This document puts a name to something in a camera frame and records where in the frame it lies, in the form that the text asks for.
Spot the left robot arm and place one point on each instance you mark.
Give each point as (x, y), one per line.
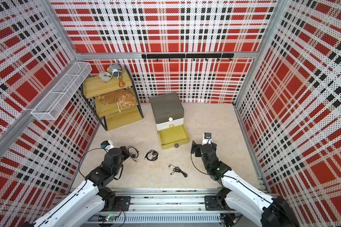
(90, 197)

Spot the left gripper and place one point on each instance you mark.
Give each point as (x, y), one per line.
(124, 152)

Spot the black braided earphones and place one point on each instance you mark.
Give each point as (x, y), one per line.
(152, 155)

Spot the white wire mesh basket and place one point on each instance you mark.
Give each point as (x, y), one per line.
(53, 103)

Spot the yellow bottom drawer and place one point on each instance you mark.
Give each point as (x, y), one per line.
(173, 137)

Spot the orange carabiner toy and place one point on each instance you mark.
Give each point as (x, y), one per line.
(121, 83)

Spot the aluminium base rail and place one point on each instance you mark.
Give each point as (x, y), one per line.
(170, 201)

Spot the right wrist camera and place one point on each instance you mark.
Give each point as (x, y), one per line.
(207, 138)

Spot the white drawer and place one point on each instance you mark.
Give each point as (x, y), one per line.
(170, 124)

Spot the grey plush toy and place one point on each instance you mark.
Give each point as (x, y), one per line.
(115, 70)

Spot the wooden three-tier shelf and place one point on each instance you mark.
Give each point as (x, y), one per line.
(109, 116)

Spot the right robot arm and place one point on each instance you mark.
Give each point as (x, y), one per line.
(236, 194)

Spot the brown plush bear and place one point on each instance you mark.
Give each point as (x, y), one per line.
(123, 98)

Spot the black wall hook rail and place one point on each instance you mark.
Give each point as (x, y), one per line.
(188, 56)

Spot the green circuit board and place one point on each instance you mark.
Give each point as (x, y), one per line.
(108, 218)

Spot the grey top drawer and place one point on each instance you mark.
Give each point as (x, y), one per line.
(166, 106)

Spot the white crumpled plush toy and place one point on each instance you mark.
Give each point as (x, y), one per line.
(105, 76)

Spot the three-drawer storage cabinet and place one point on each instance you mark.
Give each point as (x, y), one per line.
(168, 114)

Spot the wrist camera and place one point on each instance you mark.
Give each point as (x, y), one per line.
(107, 145)
(207, 138)

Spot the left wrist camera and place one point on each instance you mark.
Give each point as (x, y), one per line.
(107, 145)

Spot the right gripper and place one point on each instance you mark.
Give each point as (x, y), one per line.
(197, 153)

